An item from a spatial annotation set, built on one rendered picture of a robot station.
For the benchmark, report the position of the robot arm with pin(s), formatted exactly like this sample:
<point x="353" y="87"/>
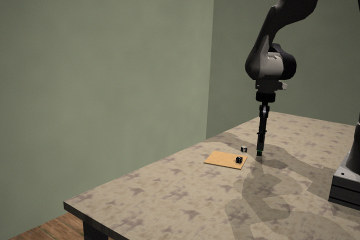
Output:
<point x="267" y="63"/>

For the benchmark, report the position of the tan mat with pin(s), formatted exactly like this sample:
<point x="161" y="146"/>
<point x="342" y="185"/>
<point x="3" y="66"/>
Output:
<point x="224" y="159"/>

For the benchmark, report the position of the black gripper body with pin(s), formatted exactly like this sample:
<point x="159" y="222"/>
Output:
<point x="265" y="98"/>

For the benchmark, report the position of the black die with white pips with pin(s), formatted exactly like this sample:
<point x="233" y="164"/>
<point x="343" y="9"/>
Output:
<point x="239" y="159"/>

